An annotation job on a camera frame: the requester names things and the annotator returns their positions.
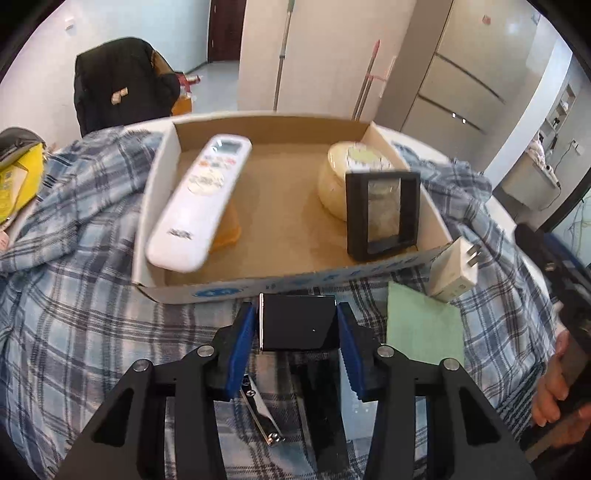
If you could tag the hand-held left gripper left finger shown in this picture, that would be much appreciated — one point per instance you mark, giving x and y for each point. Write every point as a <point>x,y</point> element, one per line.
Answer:
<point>240,350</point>

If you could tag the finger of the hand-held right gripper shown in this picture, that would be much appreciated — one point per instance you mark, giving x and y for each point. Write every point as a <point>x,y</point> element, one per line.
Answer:
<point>538,244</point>

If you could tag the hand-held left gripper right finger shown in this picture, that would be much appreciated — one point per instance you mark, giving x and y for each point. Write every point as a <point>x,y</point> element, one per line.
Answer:
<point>351,355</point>

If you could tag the small black box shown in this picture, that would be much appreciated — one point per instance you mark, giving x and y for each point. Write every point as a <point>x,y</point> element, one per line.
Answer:
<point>298,325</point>

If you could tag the silver nail clipper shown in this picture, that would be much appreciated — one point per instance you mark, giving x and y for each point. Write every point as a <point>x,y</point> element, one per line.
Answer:
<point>263,417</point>

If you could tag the green card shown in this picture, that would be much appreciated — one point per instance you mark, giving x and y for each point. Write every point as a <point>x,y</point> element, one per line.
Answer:
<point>425,323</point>

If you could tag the white power adapter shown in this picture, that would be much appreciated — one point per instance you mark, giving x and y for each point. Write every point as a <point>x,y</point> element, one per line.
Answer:
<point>450,277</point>

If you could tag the shallow cardboard box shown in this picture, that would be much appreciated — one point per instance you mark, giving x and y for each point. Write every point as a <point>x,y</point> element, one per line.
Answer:
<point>286,230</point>

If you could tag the black framed display case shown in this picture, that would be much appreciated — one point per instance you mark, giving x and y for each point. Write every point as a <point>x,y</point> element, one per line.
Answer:
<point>353,217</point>

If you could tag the white remote control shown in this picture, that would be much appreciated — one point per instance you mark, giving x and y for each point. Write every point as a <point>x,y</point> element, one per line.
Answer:
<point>194,207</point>

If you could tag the round cream tin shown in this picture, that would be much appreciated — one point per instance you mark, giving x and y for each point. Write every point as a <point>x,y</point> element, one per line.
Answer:
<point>337,184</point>

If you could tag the person's right hand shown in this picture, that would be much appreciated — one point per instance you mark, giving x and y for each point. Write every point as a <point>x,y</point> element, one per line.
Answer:
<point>551,397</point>

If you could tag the beige vanity cabinet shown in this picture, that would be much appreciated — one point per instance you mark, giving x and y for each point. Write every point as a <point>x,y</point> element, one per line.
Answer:
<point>528,184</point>

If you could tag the pink cloth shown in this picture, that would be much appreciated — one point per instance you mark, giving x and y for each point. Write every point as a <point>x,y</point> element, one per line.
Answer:
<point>539,147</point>

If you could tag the amber plastic container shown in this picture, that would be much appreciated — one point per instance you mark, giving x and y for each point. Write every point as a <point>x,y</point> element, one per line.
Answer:
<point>228,230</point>

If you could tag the blue plaid shirt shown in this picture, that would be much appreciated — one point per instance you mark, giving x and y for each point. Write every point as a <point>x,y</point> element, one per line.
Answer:
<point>92,277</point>

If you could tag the beige refrigerator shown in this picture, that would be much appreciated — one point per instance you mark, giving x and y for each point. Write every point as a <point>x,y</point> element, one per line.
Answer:
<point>461,69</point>

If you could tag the small yellow floor box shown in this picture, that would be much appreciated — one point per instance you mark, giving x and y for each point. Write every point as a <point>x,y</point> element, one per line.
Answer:
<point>182,105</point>

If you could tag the red bag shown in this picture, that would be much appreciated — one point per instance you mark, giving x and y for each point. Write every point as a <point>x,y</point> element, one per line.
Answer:
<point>187,81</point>

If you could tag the yellow carton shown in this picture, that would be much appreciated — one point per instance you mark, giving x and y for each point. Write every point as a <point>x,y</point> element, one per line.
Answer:
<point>18,180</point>

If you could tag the grey bag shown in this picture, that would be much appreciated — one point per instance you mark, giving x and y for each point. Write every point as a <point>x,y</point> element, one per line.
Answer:
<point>18,138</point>

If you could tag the black jacket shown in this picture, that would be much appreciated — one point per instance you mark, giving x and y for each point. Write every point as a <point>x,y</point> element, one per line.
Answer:
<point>106,69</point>

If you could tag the dark wooden door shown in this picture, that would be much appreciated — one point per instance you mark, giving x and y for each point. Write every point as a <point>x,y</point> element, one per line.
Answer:
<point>226,27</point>

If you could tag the wall niche shelf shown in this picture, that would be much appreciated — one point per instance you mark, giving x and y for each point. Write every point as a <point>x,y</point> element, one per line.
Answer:
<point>561,108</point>

